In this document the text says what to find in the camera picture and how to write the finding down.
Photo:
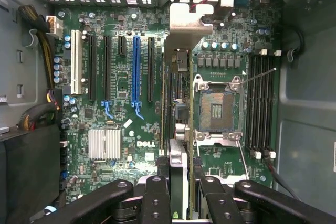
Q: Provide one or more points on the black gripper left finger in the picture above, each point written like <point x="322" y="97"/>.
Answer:
<point x="155" y="203"/>

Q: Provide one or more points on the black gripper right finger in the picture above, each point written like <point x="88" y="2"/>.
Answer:
<point x="220" y="205"/>

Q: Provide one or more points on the metal socket cover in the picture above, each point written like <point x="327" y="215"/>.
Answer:
<point x="218" y="141"/>

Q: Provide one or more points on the silver finned chipset heatsink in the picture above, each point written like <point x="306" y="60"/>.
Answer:
<point x="105" y="144"/>

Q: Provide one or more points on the CPU socket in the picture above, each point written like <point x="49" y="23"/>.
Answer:
<point x="218" y="108"/>

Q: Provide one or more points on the installed black RAM stick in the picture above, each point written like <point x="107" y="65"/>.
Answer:
<point x="162" y="103"/>

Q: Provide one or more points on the black RAM slot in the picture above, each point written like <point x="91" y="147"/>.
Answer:
<point x="168" y="98"/>
<point x="264" y="103"/>
<point x="251" y="103"/>
<point x="174" y="90"/>
<point x="180" y="87"/>
<point x="257" y="103"/>
<point x="271" y="103"/>

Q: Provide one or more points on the green Dell motherboard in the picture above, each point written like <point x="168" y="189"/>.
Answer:
<point x="123" y="77"/>

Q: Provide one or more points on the black plastic shroud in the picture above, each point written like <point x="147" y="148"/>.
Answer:
<point x="29" y="169"/>

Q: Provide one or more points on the open black PC case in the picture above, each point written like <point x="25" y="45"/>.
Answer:
<point x="304" y="103"/>

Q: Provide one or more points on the thin metal locking lever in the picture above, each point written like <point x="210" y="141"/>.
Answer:
<point x="257" y="77"/>

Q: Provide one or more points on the long black expansion slot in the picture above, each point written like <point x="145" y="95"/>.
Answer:
<point x="151" y="69"/>
<point x="92" y="66"/>

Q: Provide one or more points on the short black expansion slot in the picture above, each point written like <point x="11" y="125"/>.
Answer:
<point x="121" y="45"/>

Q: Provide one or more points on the white expansion slot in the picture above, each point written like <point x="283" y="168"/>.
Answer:
<point x="76" y="61"/>

